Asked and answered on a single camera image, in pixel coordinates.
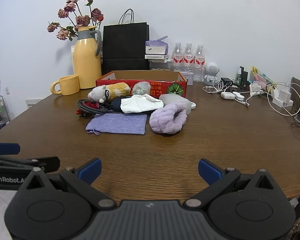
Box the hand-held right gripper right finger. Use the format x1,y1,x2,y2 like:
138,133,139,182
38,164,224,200
184,158,283,210

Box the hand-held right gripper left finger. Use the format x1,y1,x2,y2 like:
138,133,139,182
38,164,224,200
17,157,117,210

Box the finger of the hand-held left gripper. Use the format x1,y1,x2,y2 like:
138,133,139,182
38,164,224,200
0,155,61,173
0,142,21,156

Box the purple drawstring pouch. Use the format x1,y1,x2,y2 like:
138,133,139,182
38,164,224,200
86,114,147,136

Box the red rose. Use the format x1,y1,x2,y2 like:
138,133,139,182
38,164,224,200
76,101,96,117

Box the purple fluffy headband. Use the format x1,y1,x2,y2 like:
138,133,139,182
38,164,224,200
149,103,188,135

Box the navy pouch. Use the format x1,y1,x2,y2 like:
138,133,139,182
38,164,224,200
110,97,130,112

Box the translucent plastic case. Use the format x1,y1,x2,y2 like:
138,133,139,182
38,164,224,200
159,94,192,115

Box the white cloth bag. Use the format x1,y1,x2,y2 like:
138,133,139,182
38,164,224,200
120,94,164,114

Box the yellow white plush toy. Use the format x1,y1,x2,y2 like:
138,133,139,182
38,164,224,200
87,82,130,103

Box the green iridescent ball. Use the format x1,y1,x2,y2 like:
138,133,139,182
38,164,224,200
132,81,151,95

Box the red cardboard box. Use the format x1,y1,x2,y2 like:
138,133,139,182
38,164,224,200
96,70,188,98

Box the yellow mug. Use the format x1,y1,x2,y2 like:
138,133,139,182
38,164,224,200
51,75,80,96

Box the white printed tin box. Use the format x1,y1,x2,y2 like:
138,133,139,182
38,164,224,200
182,71,195,85

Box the white crumpled plastic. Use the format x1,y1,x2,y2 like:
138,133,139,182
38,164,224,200
249,81,263,94

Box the black stand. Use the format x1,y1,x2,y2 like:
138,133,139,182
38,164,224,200
240,66,250,89

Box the white robot speaker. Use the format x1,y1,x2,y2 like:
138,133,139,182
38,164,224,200
203,62,220,85

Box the white power adapters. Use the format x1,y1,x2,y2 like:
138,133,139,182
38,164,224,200
271,85,294,107

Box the yellow thermos jug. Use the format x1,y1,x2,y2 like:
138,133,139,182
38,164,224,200
72,26,102,89

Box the colourful snack packet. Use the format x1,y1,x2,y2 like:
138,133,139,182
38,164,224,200
251,66,274,85

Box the clear water bottle red label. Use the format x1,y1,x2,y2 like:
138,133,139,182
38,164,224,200
183,42,196,73
172,42,184,71
194,44,206,82

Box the clear snack container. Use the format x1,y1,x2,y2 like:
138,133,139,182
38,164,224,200
149,59,172,71

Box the white flat box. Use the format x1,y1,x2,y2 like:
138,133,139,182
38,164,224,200
144,53,169,60

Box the black paper bag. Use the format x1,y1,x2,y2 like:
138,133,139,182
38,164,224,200
102,9,150,76

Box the purple tissue pack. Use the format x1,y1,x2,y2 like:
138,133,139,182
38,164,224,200
145,36,169,55

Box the white charging cable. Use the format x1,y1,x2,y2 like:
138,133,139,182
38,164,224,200
234,81,300,117

